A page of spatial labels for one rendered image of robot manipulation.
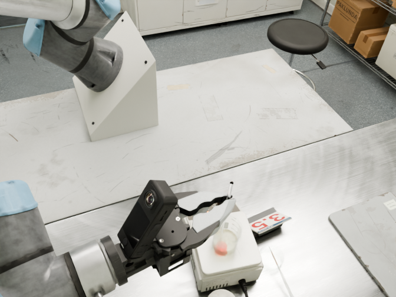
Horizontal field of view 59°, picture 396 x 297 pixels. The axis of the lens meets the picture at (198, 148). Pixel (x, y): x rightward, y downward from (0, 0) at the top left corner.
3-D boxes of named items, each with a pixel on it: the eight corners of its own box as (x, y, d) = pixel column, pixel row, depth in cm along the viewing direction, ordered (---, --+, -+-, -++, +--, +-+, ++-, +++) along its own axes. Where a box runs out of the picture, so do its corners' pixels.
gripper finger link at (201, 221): (230, 214, 60) (182, 237, 57) (235, 194, 56) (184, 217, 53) (240, 228, 59) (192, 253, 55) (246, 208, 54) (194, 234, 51)
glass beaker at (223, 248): (204, 243, 70) (207, 221, 64) (226, 230, 72) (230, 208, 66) (223, 267, 67) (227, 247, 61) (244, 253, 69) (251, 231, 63)
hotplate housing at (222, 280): (179, 211, 84) (179, 192, 79) (231, 203, 87) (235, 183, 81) (200, 306, 70) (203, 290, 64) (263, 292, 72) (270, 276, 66)
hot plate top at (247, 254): (189, 221, 74) (189, 219, 73) (243, 211, 76) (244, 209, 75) (203, 277, 66) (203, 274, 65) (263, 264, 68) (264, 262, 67)
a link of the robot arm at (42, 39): (63, 47, 101) (16, 20, 91) (93, 19, 94) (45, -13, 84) (62, 79, 95) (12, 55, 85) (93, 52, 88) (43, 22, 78)
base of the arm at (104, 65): (85, 73, 109) (55, 58, 102) (114, 35, 105) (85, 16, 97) (96, 102, 99) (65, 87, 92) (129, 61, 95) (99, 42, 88)
